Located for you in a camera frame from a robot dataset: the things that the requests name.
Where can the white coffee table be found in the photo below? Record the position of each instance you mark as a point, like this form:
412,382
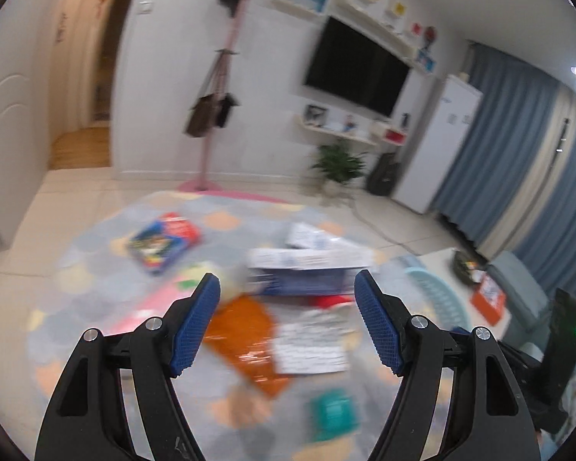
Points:
437,257

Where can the teal armchair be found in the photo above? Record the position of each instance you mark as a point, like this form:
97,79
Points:
518,278

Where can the white printed carton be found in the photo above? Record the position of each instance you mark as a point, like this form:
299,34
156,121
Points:
312,235

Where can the blue white milk carton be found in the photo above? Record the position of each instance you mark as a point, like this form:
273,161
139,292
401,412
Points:
302,273

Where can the long curved white shelf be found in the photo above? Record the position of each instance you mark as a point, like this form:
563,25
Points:
379,26

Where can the dark bowl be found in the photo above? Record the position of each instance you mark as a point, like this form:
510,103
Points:
466,266

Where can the pink coat rack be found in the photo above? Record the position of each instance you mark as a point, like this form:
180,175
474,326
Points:
201,185

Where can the orange tissue box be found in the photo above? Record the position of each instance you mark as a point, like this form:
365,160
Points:
488,297

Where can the white refrigerator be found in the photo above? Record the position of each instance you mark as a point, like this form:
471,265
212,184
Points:
437,144

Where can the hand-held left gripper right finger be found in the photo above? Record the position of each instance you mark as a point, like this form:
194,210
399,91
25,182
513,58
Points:
379,326

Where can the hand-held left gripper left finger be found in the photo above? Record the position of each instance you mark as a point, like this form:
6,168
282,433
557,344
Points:
192,326

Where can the black wall television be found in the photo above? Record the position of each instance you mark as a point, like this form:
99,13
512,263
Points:
355,67

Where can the red round fan ornament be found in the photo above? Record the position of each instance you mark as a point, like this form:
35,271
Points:
430,36

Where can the scale-print blanket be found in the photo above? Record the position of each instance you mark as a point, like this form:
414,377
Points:
101,307

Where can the orange packet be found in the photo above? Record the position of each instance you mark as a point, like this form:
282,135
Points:
242,336

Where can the red white noodle cup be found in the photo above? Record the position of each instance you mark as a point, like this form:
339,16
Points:
331,302

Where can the black butterfly picture frame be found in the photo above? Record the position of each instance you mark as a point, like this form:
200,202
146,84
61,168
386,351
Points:
315,115

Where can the pink packet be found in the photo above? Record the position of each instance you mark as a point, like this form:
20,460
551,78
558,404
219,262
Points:
158,302

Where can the white light switch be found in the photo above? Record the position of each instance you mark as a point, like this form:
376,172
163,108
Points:
145,8

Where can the teal packet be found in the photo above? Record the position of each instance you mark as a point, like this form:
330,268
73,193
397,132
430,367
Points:
336,415

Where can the short curved white shelf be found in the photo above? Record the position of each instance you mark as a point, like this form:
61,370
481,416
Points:
336,134

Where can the pink wall cube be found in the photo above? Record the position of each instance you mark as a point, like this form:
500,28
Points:
416,29

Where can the light blue plastic basket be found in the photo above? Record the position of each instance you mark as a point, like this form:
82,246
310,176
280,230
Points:
437,288

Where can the potted green plant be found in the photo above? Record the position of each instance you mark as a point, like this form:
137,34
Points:
338,161

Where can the blue curtain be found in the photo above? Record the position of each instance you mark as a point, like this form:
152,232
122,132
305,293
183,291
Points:
566,211
499,144

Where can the white red box shelf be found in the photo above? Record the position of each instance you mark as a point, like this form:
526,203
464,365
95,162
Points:
391,133

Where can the black acoustic guitar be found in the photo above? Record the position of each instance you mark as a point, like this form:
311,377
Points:
383,175

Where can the blue red colourful packet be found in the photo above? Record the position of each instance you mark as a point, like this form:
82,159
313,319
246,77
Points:
163,242

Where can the black hanging bag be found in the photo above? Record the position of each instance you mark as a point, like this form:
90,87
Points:
225,108

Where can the brown hanging bag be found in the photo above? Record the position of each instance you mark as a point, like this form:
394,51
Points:
199,117

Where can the small blue box shelf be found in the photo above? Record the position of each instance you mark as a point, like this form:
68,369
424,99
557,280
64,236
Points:
426,60

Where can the white printed sheet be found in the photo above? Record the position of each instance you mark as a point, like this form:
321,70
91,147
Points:
312,345

